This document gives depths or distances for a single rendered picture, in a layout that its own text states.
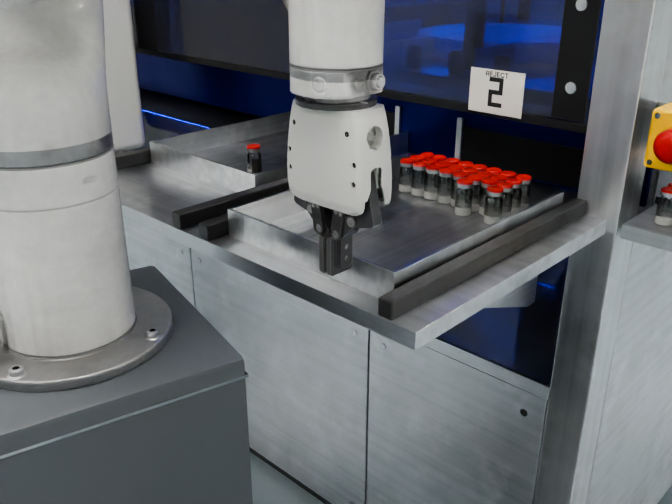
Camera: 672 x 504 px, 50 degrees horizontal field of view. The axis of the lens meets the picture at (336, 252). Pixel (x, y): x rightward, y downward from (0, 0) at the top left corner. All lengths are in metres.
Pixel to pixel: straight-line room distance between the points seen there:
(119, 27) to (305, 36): 0.96
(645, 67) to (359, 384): 0.78
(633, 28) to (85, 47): 0.61
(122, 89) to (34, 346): 0.95
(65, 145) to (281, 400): 1.09
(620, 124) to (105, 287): 0.63
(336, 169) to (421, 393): 0.71
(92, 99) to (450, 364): 0.78
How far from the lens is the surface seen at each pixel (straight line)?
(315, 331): 1.43
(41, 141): 0.61
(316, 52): 0.62
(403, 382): 1.31
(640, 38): 0.94
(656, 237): 0.97
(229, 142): 1.29
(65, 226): 0.63
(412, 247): 0.84
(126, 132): 1.59
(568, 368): 1.10
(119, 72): 1.56
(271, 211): 0.91
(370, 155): 0.64
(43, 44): 0.66
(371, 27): 0.63
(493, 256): 0.81
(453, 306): 0.72
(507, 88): 1.02
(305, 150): 0.67
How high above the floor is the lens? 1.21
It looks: 23 degrees down
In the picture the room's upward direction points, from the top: straight up
